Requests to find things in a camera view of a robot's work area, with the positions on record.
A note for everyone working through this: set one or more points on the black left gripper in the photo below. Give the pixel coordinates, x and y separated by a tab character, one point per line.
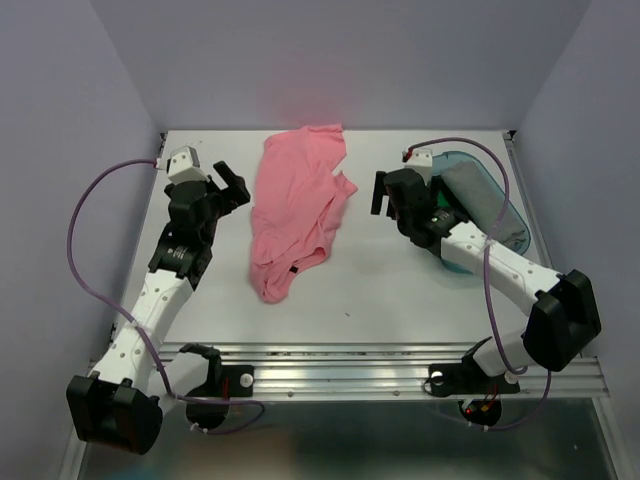
236	193

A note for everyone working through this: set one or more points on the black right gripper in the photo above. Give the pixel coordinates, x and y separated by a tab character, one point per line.
379	192

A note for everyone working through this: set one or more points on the pink t-shirt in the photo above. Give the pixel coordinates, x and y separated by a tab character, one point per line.
300	200

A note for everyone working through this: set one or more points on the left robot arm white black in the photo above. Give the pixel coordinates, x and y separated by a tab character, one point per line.
123	400

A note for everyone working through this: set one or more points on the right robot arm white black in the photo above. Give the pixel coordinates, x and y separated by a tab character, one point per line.
561	311

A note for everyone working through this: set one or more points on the rolled green t-shirt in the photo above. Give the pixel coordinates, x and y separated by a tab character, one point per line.
441	200

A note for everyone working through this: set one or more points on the blue translucent plastic bin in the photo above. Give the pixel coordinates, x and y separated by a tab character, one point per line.
448	159

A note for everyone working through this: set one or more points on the rolled grey t-shirt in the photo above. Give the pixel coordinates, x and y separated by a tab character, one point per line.
479	194

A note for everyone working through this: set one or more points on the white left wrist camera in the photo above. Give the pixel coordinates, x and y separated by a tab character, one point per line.
183	165

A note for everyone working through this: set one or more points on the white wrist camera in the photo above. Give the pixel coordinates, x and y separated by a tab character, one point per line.
183	165
419	159

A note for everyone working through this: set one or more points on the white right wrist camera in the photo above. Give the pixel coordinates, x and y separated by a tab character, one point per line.
419	159

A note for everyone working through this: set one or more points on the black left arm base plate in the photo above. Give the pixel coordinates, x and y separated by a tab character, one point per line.
235	382

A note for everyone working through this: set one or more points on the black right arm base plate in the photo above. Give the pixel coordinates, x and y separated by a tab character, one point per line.
459	379

